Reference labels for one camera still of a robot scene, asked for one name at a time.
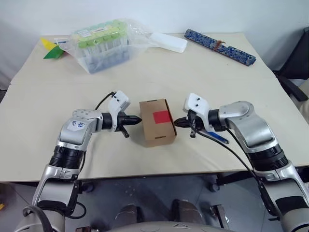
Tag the white flat plastic case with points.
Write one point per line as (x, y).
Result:
(169, 42)

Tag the green paper piece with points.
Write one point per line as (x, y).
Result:
(53, 53)

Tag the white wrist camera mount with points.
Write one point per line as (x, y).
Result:
(119, 101)
(198, 106)

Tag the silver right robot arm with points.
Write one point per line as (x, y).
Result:
(253, 130)

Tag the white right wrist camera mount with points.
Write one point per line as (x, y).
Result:
(198, 106)

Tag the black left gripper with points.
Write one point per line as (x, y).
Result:
(122, 120)

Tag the brown cardboard box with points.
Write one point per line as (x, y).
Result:
(157, 133)

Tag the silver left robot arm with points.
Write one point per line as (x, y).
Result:
(72, 135)

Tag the grey robot torso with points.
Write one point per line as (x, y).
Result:
(154, 227)

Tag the metal bracket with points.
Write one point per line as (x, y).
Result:
(220, 216)

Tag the blue pen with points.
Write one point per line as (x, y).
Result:
(218, 137)

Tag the small clear plastic bag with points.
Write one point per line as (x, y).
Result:
(63, 43)

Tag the red tape square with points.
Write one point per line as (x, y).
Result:
(161, 117)

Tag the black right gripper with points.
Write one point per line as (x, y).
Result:
(193, 120)

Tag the black chair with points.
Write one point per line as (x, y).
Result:
(295, 70)

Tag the yellow paper piece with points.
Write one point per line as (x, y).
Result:
(47, 43)

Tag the black table caster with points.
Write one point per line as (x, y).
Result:
(213, 187)
(87, 187)

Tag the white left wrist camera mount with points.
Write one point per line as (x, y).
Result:
(119, 101)

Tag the plastic bag of green-capped tubes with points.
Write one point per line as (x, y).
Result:
(103, 46)

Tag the blue patterned folded fan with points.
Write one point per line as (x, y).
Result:
(218, 46)

